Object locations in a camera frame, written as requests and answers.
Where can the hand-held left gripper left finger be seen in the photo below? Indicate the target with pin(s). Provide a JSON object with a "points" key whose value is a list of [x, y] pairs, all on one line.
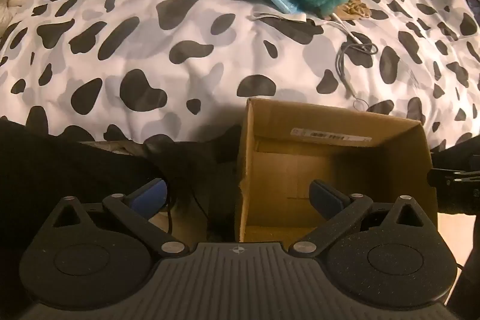
{"points": [[152, 194]]}

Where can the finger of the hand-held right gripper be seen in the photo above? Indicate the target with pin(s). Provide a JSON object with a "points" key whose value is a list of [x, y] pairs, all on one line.
{"points": [[450, 176]]}

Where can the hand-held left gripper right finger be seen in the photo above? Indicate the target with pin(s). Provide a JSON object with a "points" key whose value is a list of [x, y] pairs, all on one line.
{"points": [[322, 198]]}

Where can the brown cardboard box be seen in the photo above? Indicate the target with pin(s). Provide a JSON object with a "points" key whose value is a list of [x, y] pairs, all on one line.
{"points": [[337, 166]]}

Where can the white fabric strip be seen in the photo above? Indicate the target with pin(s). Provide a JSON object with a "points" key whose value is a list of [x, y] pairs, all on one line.
{"points": [[277, 16]]}

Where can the dark clothing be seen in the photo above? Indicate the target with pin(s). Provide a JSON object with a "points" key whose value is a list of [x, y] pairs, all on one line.
{"points": [[56, 162]]}

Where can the cow print blanket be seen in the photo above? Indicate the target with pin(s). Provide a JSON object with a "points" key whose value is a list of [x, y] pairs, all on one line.
{"points": [[150, 42]]}

